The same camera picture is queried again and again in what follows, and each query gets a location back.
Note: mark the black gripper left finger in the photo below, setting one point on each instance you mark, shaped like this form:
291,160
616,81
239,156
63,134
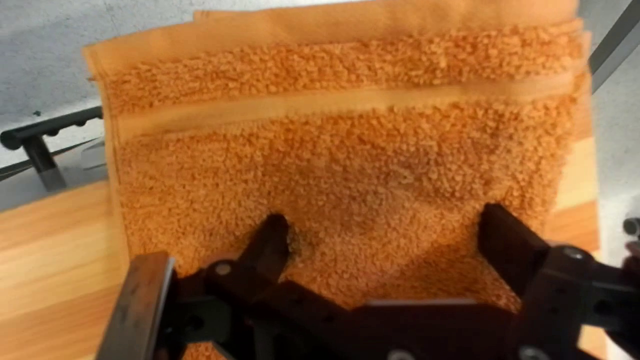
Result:
269,250

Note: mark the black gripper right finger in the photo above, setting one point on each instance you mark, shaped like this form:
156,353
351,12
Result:
510,247

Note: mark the orange terry towel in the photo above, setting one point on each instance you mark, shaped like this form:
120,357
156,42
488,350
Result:
381,130

